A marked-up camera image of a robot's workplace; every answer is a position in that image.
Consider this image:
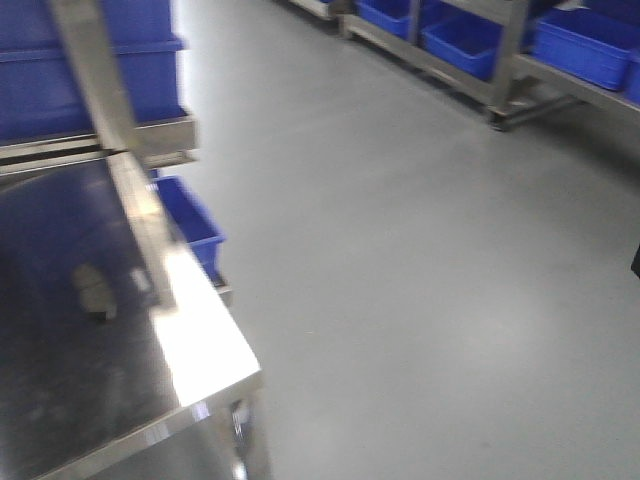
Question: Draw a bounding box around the blue bin right floor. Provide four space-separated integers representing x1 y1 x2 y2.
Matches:
153 176 226 279

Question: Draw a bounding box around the steel work table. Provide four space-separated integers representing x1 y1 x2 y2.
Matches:
1 156 272 479

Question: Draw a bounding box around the far steel shelf rack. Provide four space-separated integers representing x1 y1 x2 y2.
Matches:
296 1 639 130

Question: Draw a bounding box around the blue plastic crate right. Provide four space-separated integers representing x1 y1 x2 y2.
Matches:
0 0 189 146

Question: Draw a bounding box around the stainless steel rack frame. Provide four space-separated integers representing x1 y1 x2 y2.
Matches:
1 1 196 182

